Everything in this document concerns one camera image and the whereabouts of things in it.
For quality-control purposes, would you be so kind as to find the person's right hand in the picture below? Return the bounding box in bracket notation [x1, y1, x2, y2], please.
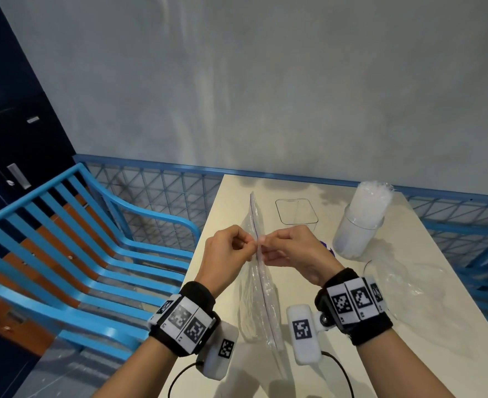
[260, 226, 345, 287]

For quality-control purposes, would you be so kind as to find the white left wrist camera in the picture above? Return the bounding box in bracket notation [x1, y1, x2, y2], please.
[196, 321, 240, 382]

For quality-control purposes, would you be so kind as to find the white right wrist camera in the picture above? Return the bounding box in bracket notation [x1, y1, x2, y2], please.
[286, 304, 323, 366]

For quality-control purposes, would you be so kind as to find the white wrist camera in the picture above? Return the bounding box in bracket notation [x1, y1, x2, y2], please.
[196, 321, 240, 382]
[286, 304, 323, 366]

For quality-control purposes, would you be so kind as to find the black camera cable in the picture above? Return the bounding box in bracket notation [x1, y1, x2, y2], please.
[167, 360, 206, 398]
[321, 351, 356, 398]

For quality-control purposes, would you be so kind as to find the black right wristband with markers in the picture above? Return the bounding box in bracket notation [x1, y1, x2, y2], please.
[315, 268, 394, 347]

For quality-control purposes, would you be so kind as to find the crumpled clear plastic wrap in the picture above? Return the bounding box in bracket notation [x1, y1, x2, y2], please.
[362, 256, 478, 355]

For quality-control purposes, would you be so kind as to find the black left camera cable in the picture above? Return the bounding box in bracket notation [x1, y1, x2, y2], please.
[167, 360, 206, 398]

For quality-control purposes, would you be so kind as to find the person's right forearm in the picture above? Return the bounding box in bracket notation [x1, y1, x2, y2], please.
[357, 327, 457, 398]

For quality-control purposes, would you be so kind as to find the silver door handle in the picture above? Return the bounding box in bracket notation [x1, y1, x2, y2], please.
[6, 163, 33, 191]

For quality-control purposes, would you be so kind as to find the clear plastic zip bag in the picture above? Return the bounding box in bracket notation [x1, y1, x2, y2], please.
[239, 191, 289, 381]

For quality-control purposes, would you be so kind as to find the black wristband with markers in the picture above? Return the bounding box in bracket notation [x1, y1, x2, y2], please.
[315, 268, 394, 347]
[147, 281, 221, 358]

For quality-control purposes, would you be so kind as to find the sleeve of clear plastic cups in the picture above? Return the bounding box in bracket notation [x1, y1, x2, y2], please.
[332, 180, 395, 261]

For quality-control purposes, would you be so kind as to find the blue slatted metal bench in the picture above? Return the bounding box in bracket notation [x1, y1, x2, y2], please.
[0, 163, 201, 363]

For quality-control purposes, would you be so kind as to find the person's left hand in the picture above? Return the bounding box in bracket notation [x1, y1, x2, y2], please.
[194, 225, 258, 299]

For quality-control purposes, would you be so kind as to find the person's left forearm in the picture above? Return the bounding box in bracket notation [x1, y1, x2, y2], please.
[90, 339, 179, 398]

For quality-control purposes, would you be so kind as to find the dark blue door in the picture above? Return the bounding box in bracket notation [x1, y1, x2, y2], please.
[0, 0, 77, 228]

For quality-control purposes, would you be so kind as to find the black right camera cable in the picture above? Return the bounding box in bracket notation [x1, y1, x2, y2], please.
[321, 351, 356, 398]

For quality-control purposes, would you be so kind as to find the black left wristband with markers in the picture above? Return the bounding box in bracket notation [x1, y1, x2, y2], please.
[147, 281, 221, 358]

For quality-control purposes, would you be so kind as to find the clear square plastic container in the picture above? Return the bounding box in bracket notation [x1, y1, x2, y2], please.
[275, 198, 320, 227]

